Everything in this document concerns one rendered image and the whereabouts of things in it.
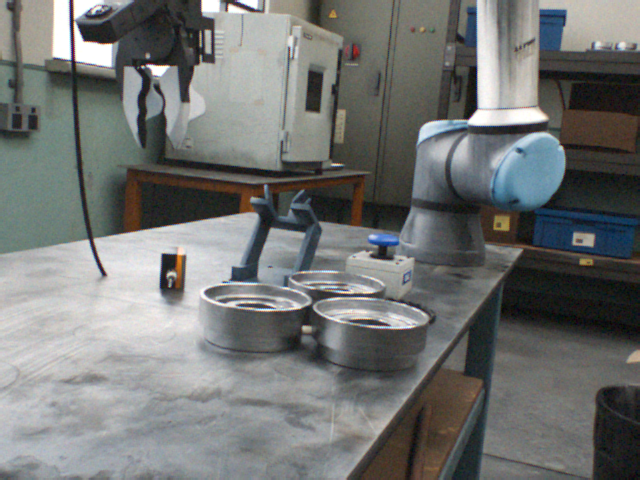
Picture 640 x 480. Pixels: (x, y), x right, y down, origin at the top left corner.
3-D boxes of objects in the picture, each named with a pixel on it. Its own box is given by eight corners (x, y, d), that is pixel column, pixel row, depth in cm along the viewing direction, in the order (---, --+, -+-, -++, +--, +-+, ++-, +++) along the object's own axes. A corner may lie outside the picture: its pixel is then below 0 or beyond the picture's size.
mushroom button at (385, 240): (391, 277, 91) (395, 238, 90) (360, 273, 92) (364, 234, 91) (399, 272, 95) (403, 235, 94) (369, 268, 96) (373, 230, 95)
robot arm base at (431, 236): (407, 246, 135) (413, 192, 133) (490, 258, 130) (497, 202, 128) (385, 257, 121) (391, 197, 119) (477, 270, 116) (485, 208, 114)
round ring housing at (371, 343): (412, 341, 73) (416, 301, 72) (435, 378, 62) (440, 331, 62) (307, 334, 72) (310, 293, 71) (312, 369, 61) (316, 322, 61)
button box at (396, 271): (398, 301, 89) (402, 262, 89) (343, 292, 92) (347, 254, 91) (413, 290, 97) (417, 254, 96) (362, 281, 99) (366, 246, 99)
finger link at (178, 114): (220, 144, 86) (207, 65, 86) (190, 146, 81) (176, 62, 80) (198, 148, 88) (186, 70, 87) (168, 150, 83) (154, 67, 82)
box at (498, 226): (528, 247, 404) (537, 179, 398) (438, 236, 416) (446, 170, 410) (528, 238, 442) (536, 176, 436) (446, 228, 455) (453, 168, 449)
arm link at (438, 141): (452, 197, 132) (461, 121, 130) (503, 207, 120) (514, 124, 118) (397, 195, 126) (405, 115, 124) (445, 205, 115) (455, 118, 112)
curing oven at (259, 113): (293, 181, 294) (307, 14, 285) (163, 165, 315) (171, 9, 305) (343, 176, 352) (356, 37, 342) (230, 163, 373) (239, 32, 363)
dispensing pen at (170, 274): (156, 267, 76) (165, 241, 93) (154, 306, 77) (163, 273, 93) (178, 268, 77) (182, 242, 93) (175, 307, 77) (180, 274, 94)
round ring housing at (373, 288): (377, 337, 73) (381, 297, 72) (275, 323, 75) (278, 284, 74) (386, 312, 83) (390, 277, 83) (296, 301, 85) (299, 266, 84)
